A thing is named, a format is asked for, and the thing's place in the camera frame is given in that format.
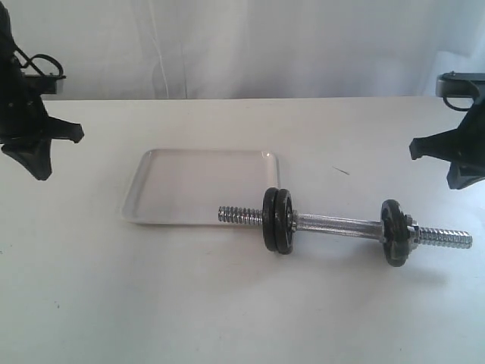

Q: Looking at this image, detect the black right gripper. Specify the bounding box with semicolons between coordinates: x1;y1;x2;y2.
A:
410;91;484;190

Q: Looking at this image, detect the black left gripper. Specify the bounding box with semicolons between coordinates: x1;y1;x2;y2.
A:
1;7;84;181

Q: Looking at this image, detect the chrome spin-lock collar nut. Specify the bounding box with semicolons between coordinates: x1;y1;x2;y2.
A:
405;215;420;253

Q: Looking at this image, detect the chrome dumbbell bar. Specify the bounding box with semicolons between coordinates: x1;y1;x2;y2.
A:
217;206;473;249

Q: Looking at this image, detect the black plate without collar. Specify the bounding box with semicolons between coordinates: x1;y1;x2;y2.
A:
274;189;293;255

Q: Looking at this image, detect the black weight plate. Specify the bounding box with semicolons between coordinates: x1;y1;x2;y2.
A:
261;187;279;252

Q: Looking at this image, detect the white curtain backdrop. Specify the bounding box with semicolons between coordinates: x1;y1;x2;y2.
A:
5;1;484;99

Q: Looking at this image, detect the white rectangular tray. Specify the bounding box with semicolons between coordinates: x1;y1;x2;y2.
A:
120;149;280;225

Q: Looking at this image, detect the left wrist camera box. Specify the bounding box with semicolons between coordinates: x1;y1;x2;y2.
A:
23;74;66;95

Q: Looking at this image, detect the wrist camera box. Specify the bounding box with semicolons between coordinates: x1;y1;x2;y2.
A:
435;71;484;99
23;74;66;95

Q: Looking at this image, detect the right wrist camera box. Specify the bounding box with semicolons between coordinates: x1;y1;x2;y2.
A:
435;71;484;99

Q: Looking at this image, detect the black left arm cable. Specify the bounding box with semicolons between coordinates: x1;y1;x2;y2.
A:
13;45;64;79

